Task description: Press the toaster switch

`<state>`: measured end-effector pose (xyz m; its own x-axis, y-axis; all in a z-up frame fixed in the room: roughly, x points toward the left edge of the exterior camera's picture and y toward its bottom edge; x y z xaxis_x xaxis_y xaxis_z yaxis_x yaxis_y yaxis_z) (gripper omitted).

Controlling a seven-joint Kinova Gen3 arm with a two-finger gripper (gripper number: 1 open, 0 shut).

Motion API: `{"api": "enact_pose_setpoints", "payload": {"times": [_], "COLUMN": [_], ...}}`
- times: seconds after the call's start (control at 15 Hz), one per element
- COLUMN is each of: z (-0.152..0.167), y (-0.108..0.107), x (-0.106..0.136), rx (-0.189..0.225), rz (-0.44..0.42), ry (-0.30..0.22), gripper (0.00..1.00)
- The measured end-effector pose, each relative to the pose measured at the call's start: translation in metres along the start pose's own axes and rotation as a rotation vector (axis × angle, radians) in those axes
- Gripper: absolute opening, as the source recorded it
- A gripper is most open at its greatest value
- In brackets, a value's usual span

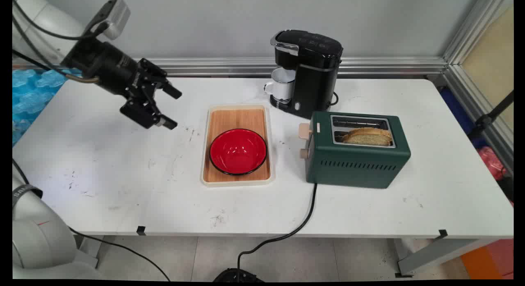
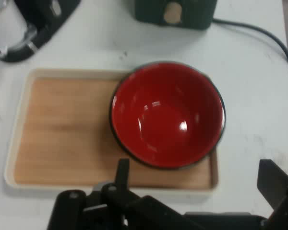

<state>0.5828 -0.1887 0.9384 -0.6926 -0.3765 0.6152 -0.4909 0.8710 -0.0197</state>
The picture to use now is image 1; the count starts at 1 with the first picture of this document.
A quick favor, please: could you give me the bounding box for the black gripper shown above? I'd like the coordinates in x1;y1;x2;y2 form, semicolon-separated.
61;38;183;131

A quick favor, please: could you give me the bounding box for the wooden tray with cream rim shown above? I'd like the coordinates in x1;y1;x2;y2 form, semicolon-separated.
200;104;275;188

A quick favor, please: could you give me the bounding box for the red bowl with black rim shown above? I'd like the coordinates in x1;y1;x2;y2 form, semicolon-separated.
209;128;268;176

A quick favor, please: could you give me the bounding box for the blue bubble wrap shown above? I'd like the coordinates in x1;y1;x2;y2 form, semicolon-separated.
12;69;82;147

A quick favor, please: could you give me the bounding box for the white enamel mug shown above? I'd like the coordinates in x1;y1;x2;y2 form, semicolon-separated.
264;67;297;103

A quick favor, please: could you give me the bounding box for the black coffee machine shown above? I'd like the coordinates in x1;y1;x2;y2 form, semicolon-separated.
269;30;343;119

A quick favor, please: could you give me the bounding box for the grey table leg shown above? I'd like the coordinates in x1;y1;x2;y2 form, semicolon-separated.
388;238;499;277
77;236;103;269

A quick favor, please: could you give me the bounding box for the black round base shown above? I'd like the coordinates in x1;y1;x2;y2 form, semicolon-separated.
212;268;265;282

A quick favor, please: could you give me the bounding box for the green toaster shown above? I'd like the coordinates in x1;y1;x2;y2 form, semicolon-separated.
305;111;411;189

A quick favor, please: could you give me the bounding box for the toasted bread slice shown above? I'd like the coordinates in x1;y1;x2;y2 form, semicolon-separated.
342;127;393;146

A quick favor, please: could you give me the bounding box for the black tripod stand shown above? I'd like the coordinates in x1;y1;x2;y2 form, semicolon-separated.
468;89;514;141

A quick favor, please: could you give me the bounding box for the red plastic bag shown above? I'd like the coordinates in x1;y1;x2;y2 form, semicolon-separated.
477;146;509;181

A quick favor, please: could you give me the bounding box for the orange floor mat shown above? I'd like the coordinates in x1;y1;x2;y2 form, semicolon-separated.
460;239;514;279

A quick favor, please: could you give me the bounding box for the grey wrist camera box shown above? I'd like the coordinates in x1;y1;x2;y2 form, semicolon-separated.
84;0;131;41

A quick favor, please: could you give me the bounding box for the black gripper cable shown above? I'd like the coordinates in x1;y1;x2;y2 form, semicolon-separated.
12;27;100;83

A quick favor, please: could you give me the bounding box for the black camera cable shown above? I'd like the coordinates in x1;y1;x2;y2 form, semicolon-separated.
12;0;109;41

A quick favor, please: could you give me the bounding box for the black floor cable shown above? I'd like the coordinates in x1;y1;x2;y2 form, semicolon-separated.
68;227;171;281

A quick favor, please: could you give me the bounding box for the grey labelled cable strap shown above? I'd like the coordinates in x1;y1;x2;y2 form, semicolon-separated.
12;184;43;207

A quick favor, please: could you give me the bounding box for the black toaster power cable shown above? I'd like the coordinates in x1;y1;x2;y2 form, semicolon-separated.
236;183;318;281

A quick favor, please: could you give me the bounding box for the horizontal aluminium frame rail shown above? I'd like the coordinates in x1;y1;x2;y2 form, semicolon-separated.
12;57;448;78

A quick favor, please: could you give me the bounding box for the slanted aluminium frame post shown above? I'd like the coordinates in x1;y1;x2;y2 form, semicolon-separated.
442;0;514;174

